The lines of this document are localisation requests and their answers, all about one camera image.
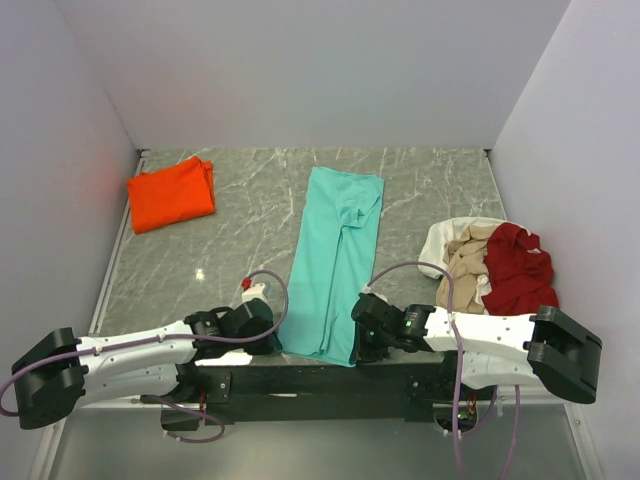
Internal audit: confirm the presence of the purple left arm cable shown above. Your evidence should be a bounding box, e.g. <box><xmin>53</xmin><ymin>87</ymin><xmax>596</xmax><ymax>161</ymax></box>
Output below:
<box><xmin>0</xmin><ymin>269</ymin><xmax>290</xmax><ymax>445</ymax></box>

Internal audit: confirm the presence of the white t-shirt in pile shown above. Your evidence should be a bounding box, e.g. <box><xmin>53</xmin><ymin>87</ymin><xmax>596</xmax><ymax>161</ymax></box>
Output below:
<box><xmin>417</xmin><ymin>216</ymin><xmax>507</xmax><ymax>306</ymax></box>

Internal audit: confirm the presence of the red t-shirt in pile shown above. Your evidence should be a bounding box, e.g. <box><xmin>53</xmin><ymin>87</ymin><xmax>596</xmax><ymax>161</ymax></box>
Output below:
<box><xmin>482</xmin><ymin>222</ymin><xmax>559</xmax><ymax>316</ymax></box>

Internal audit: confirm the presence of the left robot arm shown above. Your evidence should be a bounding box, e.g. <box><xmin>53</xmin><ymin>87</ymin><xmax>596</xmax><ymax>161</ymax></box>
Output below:
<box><xmin>10</xmin><ymin>298</ymin><xmax>279</xmax><ymax>430</ymax></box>

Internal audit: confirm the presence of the teal t-shirt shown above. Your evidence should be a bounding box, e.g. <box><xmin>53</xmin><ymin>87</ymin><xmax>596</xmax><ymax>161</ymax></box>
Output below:
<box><xmin>278</xmin><ymin>167</ymin><xmax>384</xmax><ymax>367</ymax></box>

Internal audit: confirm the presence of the folded orange t-shirt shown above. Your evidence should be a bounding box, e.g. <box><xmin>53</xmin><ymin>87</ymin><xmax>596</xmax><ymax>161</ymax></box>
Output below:
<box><xmin>126</xmin><ymin>156</ymin><xmax>216</xmax><ymax>234</ymax></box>

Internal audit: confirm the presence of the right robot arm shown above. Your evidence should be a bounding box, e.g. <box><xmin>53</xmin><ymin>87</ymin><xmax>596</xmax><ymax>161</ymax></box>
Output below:
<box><xmin>351</xmin><ymin>293</ymin><xmax>602</xmax><ymax>405</ymax></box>

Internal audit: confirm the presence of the beige t-shirt in pile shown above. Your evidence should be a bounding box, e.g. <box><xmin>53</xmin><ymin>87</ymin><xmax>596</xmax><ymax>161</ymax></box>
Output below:
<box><xmin>443</xmin><ymin>224</ymin><xmax>498</xmax><ymax>314</ymax></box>

